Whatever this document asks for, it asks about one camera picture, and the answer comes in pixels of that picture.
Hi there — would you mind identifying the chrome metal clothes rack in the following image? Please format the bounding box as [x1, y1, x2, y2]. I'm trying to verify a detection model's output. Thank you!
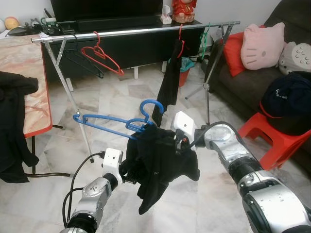
[32, 20, 241, 163]

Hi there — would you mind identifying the red cushion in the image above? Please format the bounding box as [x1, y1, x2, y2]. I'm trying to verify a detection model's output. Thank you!
[223, 24, 265, 77]

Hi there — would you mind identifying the long black garment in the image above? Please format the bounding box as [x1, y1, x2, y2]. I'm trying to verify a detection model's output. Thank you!
[152, 38, 184, 128]

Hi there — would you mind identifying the green plastic hanger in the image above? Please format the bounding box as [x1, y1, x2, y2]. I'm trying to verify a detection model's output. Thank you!
[200, 23, 212, 60]

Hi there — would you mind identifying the green circuit board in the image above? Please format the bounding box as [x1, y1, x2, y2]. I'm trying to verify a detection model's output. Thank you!
[40, 17, 58, 34]

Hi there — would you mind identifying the black fleece garment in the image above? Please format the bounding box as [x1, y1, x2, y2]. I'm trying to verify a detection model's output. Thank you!
[119, 124, 201, 216]

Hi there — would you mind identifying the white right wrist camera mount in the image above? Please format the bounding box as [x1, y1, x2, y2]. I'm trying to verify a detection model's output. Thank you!
[172, 111, 197, 141]

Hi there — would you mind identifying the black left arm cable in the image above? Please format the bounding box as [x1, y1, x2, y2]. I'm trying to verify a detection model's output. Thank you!
[62, 151, 105, 229]

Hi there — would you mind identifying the black plastic hanger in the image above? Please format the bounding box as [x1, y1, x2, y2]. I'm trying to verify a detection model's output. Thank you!
[61, 46, 105, 79]

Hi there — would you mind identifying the small orange ball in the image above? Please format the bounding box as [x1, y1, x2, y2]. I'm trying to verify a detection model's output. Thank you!
[4, 16, 20, 30]

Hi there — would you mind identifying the dark brown fabric sofa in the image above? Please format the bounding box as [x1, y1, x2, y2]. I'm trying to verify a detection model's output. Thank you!
[207, 0, 311, 127]

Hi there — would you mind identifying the black flat television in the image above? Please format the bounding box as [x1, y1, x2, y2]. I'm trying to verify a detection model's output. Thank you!
[50, 0, 164, 22]

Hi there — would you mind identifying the black soundbar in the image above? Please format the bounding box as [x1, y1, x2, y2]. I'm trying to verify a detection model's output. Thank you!
[77, 16, 161, 33]

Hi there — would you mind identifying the blue plastic hanger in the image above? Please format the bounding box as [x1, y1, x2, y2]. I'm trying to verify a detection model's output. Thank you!
[73, 99, 165, 140]

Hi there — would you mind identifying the red plastic hanger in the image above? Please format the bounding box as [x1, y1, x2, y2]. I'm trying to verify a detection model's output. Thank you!
[177, 25, 186, 59]
[81, 31, 124, 76]

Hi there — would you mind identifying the black garment with hood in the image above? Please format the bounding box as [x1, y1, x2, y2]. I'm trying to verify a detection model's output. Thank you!
[0, 71, 40, 184]

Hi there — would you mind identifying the red plastic stool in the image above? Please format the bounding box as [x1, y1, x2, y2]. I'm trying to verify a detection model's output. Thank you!
[238, 113, 311, 170]

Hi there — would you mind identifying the grey white plush cushion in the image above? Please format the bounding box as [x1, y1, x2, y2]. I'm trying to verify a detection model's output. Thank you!
[278, 41, 311, 74]

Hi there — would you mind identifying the dark clothes pile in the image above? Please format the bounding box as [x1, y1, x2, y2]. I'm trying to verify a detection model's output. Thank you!
[260, 71, 311, 136]

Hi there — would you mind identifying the white pink tissue box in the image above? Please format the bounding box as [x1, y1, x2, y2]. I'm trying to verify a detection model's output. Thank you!
[161, 4, 173, 25]

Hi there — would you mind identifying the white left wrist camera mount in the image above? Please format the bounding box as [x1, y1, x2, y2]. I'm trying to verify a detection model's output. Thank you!
[101, 148, 123, 176]

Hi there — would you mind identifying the pink cat face cushion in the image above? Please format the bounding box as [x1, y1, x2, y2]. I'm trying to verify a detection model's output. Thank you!
[241, 22, 286, 71]

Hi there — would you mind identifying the black television cabinet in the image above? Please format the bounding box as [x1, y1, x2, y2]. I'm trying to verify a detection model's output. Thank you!
[41, 19, 207, 83]

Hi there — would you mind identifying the red waste bin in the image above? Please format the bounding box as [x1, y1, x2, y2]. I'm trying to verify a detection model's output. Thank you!
[177, 68, 190, 88]

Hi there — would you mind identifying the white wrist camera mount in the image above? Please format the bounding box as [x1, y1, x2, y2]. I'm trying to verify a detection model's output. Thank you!
[172, 111, 197, 141]
[101, 148, 123, 176]

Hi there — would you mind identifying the red laughing Buddha statue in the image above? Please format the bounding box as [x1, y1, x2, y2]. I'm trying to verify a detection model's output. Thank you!
[172, 0, 197, 24]

